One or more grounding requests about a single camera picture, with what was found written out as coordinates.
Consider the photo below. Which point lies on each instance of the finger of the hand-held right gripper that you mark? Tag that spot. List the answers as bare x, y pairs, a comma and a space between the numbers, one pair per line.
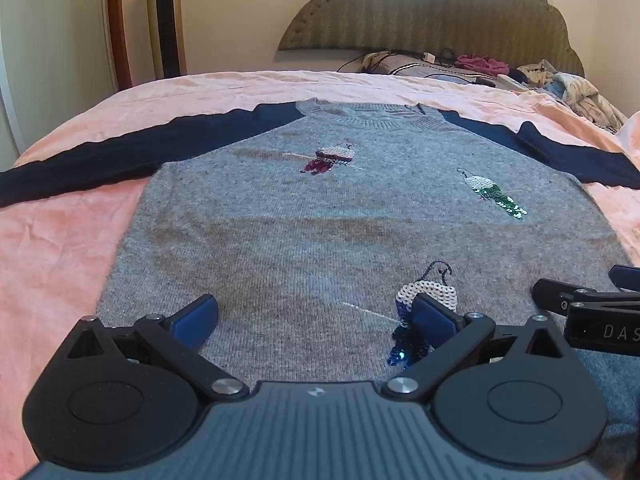
550, 295
627, 279

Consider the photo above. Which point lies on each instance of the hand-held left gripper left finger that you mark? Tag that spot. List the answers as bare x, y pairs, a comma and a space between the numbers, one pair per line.
192, 321

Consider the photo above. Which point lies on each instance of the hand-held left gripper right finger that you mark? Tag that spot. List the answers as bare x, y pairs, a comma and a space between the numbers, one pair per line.
432, 322

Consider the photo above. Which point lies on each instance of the grey sweater with navy sleeves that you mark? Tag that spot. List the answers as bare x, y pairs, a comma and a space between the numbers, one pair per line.
300, 240

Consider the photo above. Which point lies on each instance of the pile of light clothes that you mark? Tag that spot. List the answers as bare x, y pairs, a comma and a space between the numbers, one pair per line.
575, 90

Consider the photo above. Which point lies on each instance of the pink bed sheet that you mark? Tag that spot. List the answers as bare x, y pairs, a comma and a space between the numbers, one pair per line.
60, 240

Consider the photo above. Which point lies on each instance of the magenta cloth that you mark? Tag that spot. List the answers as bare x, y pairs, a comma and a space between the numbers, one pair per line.
482, 64

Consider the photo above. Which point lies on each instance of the patterned pillow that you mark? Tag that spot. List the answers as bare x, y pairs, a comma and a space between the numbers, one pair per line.
405, 67

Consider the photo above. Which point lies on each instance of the white charger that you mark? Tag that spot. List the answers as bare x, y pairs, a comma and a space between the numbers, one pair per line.
429, 57

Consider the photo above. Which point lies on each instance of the white wardrobe with flower decal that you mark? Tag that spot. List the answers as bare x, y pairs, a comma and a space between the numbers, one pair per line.
50, 60

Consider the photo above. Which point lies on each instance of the gold tower fan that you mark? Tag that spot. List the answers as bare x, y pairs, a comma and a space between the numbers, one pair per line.
156, 20

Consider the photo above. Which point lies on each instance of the olive upholstered headboard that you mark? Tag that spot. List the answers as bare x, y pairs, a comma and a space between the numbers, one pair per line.
425, 15

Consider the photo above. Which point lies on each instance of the brown wooden frame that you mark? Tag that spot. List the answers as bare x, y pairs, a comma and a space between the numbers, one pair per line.
117, 35

